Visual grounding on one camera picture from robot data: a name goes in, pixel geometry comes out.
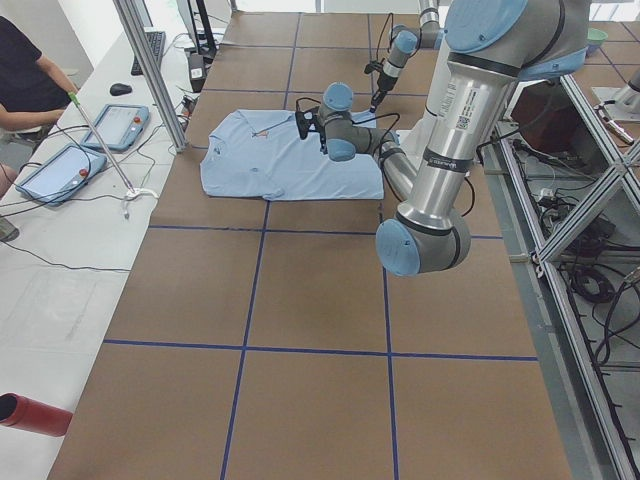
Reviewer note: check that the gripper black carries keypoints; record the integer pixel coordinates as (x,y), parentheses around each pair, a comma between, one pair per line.
(322,140)
(383,82)

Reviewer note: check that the light blue t-shirt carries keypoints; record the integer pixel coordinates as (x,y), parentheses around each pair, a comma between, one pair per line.
(258,153)

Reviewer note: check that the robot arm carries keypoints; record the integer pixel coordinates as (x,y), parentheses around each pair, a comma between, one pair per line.
(486,47)
(405,42)

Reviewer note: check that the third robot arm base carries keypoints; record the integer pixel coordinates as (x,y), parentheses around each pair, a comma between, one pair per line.
(619,104)

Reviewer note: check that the far teach pendant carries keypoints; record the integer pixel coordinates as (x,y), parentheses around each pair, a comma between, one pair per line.
(119,125)

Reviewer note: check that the teach pendant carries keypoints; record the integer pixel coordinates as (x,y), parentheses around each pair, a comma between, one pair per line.
(62,176)
(119,125)

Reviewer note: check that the black computer mouse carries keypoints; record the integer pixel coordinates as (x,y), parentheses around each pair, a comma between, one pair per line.
(120,89)

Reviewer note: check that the metal rod green tip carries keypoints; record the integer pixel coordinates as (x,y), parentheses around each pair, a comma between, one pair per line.
(128,184)

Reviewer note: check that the near teach pendant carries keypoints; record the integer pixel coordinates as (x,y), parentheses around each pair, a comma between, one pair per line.
(62,176)

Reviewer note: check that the seated person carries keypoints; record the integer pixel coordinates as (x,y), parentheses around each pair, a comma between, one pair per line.
(34,90)

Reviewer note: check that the red bottle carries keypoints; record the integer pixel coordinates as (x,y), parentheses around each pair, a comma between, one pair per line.
(26,414)

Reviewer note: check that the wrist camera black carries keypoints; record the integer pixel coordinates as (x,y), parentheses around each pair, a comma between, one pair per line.
(373,66)
(306,123)

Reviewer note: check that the aluminium frame post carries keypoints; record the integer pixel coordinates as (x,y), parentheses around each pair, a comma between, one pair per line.
(134,30)

